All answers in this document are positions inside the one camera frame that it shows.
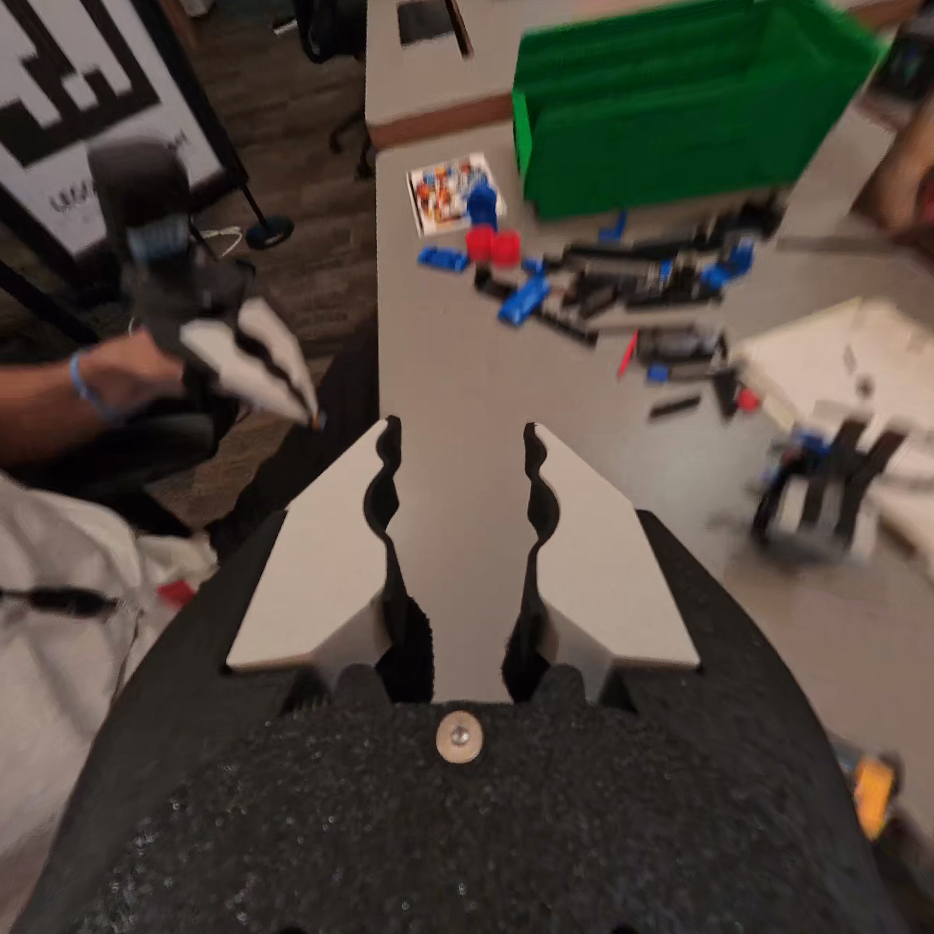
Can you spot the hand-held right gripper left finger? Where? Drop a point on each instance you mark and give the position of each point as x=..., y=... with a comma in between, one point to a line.
x=314, y=576

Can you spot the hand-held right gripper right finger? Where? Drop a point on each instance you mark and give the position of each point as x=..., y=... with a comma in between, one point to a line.
x=609, y=576

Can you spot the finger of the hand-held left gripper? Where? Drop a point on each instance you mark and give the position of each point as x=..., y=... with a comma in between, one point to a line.
x=226, y=365
x=281, y=343

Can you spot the person's left forearm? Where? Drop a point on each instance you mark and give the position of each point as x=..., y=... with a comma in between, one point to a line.
x=40, y=412

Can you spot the small blue lego panel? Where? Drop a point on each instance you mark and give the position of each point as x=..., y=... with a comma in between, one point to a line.
x=443, y=259

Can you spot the red lego wheel hub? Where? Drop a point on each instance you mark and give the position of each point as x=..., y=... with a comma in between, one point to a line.
x=479, y=244
x=507, y=248

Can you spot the grey black lego vehicle assembly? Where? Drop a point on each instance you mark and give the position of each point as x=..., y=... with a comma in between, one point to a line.
x=817, y=496

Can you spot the blue lego wheel hub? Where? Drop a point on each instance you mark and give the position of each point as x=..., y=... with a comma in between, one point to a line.
x=483, y=206

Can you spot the large blue lego panel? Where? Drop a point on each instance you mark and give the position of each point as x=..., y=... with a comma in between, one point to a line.
x=525, y=299

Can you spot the pile of lego pieces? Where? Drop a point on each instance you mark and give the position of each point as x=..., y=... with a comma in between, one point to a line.
x=642, y=284

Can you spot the lego instruction booklet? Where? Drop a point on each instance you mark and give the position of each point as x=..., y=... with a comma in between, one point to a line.
x=810, y=357

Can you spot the person's left hand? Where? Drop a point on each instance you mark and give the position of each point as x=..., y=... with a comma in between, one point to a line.
x=135, y=372

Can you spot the black floor stand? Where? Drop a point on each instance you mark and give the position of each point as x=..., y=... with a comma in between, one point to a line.
x=270, y=233

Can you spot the small red item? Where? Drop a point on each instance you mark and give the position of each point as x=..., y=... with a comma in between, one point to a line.
x=176, y=593

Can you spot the blue wristband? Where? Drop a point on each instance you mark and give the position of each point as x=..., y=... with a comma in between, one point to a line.
x=82, y=387

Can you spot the black white printed board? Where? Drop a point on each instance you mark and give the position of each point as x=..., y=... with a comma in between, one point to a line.
x=44, y=146

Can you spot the colourful sticker sheet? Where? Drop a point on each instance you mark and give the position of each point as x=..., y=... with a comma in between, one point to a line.
x=438, y=197

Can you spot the black office chair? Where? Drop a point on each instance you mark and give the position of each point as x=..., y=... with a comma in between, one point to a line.
x=328, y=29

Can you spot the green plastic bin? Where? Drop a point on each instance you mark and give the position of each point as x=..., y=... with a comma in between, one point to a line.
x=678, y=102

